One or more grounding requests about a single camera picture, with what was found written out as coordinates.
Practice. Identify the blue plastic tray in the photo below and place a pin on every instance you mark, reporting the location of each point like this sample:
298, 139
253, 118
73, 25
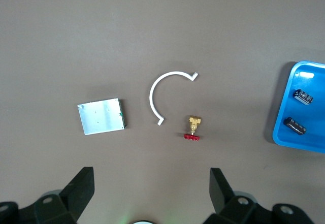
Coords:
314, 76

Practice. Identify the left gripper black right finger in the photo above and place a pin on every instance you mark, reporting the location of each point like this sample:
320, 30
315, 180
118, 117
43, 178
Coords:
221, 196

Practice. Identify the white curved plastic clip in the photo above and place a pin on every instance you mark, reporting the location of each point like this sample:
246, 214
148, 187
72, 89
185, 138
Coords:
151, 97

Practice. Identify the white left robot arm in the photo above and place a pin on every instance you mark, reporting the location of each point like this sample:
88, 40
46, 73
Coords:
143, 222

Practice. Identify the black electrolytic capacitor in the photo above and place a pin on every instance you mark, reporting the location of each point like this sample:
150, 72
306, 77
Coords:
294, 125
303, 96

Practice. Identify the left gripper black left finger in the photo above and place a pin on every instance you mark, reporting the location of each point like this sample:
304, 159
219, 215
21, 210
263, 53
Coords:
78, 193

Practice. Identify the silver metal module box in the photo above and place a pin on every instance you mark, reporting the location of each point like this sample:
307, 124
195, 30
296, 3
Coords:
101, 116

